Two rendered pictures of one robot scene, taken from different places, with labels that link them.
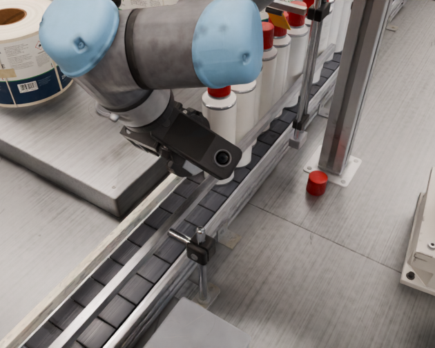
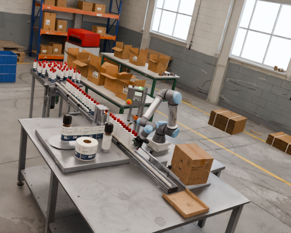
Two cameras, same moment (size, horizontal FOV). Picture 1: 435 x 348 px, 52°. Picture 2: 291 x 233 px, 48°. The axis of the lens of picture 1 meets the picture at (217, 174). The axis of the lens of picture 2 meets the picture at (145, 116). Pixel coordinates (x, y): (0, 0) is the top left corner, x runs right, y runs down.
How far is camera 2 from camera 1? 300 cm
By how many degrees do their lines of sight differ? 63
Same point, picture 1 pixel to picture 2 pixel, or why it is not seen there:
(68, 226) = (126, 167)
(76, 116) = (104, 155)
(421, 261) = (158, 146)
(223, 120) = not seen: hidden behind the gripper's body
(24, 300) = (138, 173)
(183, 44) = (155, 126)
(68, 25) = (150, 127)
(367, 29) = not seen: hidden behind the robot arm
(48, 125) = (104, 157)
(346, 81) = (137, 130)
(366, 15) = not seen: hidden behind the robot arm
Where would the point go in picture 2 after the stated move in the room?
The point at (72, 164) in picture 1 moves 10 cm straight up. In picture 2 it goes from (118, 158) to (120, 149)
